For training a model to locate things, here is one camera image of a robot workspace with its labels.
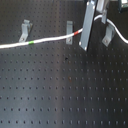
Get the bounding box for white cable with coloured marks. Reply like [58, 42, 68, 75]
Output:
[0, 14, 128, 50]

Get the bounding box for left grey cable clip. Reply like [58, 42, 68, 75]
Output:
[19, 20, 33, 42]

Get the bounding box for middle grey cable clip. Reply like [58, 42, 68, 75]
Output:
[66, 21, 73, 45]

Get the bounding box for short grey gripper finger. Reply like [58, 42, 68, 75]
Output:
[96, 0, 109, 23]

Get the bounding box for long grey gripper finger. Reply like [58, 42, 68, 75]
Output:
[79, 0, 97, 50]

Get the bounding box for right grey cable clip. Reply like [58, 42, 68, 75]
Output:
[102, 24, 115, 46]

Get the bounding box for grey cable clip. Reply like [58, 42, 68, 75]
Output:
[102, 24, 115, 46]
[19, 20, 33, 42]
[66, 21, 73, 45]

